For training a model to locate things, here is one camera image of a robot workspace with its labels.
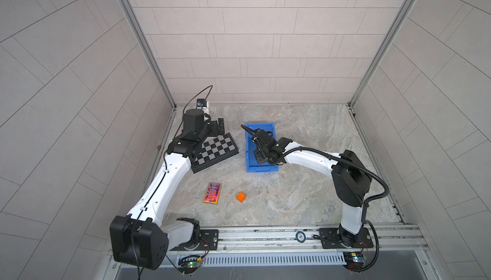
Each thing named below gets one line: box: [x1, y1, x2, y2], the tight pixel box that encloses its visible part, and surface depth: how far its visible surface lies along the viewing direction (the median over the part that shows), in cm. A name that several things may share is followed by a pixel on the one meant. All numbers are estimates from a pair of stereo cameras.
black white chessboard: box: [191, 132, 240, 174], surface depth 94 cm
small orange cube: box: [235, 191, 247, 203], surface depth 82 cm
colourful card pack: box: [203, 182, 222, 204], surface depth 82 cm
